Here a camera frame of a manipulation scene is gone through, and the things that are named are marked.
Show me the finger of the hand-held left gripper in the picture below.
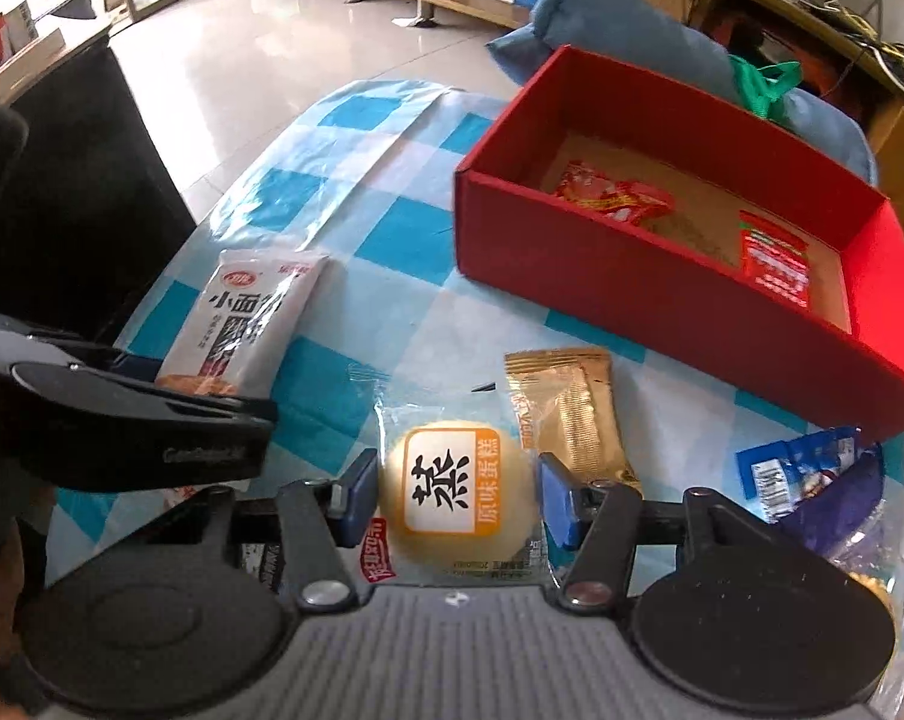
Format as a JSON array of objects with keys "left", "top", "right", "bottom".
[
  {"left": 9, "top": 362, "right": 278, "bottom": 430},
  {"left": 0, "top": 306, "right": 160, "bottom": 383}
]

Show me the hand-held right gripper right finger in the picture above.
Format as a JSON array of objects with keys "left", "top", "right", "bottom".
[{"left": 538, "top": 452, "right": 779, "bottom": 612}]

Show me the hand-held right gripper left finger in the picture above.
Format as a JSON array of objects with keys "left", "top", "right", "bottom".
[{"left": 122, "top": 450, "right": 382, "bottom": 612}]

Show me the round steamed cake packet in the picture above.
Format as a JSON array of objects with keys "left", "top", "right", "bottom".
[{"left": 347, "top": 364, "right": 554, "bottom": 590}]

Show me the gold foil snack packet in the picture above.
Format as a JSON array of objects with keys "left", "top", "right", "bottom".
[{"left": 504, "top": 347, "right": 644, "bottom": 500}]

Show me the white noodle snack packet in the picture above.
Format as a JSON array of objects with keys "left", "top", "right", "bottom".
[{"left": 155, "top": 249, "right": 331, "bottom": 400}]

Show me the red cardboard box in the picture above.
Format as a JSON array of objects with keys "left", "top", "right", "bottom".
[{"left": 453, "top": 45, "right": 904, "bottom": 445}]

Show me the blue labelled yellow snack bag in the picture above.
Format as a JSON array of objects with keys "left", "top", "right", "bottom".
[{"left": 735, "top": 426, "right": 904, "bottom": 661}]

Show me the black cabinet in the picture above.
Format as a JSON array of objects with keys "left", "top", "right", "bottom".
[{"left": 0, "top": 36, "right": 198, "bottom": 352}]

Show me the crumpled red snack packet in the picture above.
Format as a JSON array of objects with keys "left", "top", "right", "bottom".
[{"left": 561, "top": 160, "right": 678, "bottom": 227}]

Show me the flat red snack packet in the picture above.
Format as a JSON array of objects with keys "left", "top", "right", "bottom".
[{"left": 737, "top": 210, "right": 813, "bottom": 310}]

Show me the blue white checkered tablecloth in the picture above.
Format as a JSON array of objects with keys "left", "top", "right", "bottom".
[{"left": 47, "top": 79, "right": 904, "bottom": 720}]

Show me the rolled blue blanket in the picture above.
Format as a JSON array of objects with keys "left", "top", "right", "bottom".
[{"left": 486, "top": 0, "right": 881, "bottom": 181}]

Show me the green strap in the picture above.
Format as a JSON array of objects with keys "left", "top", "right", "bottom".
[{"left": 726, "top": 54, "right": 804, "bottom": 125}]

